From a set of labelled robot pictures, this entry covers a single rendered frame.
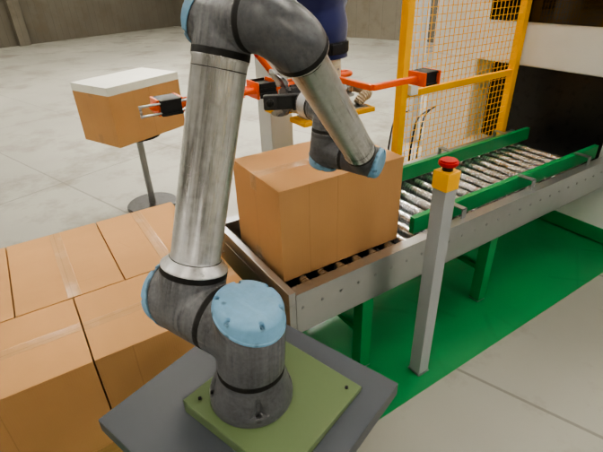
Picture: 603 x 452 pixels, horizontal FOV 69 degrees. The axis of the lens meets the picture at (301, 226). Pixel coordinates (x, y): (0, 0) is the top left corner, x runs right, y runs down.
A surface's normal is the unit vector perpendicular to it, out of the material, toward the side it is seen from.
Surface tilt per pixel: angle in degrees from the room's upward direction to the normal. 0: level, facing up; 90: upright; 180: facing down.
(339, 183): 90
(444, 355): 0
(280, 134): 90
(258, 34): 103
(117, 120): 90
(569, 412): 0
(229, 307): 8
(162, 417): 0
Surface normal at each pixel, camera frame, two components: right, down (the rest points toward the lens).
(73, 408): 0.55, 0.40
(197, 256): 0.26, 0.32
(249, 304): 0.11, -0.84
